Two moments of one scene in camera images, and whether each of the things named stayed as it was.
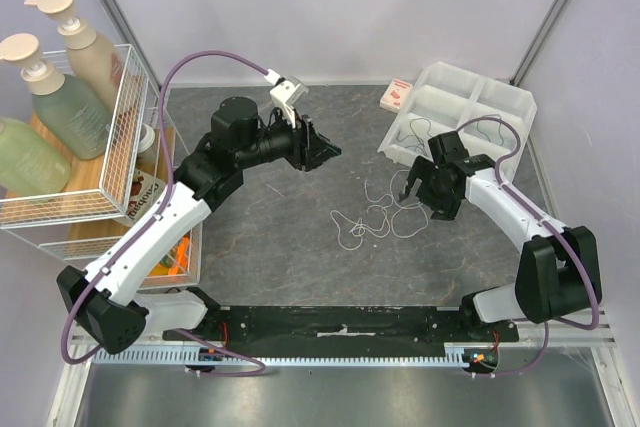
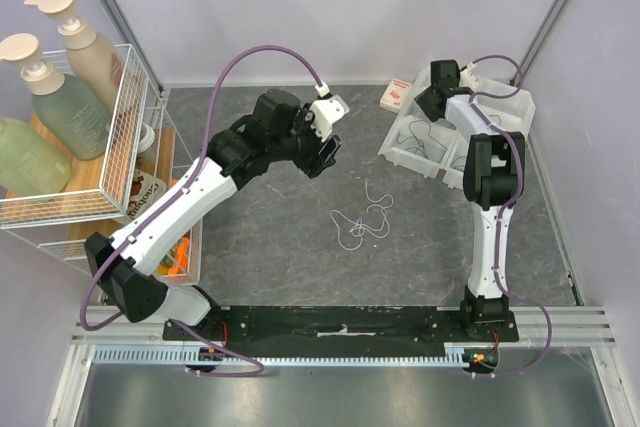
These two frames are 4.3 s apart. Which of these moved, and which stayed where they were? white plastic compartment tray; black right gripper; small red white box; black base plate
Moved: black right gripper
Stayed: black base plate; white plastic compartment tray; small red white box
